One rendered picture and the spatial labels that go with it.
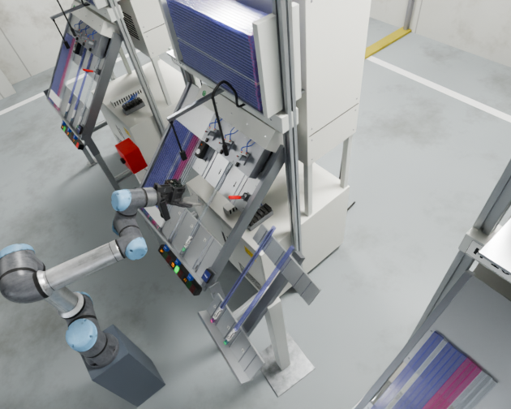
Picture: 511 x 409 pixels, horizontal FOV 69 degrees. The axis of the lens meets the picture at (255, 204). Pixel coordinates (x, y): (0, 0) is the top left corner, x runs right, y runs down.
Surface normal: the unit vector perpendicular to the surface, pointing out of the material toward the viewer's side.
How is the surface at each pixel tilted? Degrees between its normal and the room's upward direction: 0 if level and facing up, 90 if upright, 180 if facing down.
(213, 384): 0
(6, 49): 90
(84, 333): 7
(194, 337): 0
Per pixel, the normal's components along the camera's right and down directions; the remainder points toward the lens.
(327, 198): -0.12, -0.63
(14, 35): 0.61, 0.56
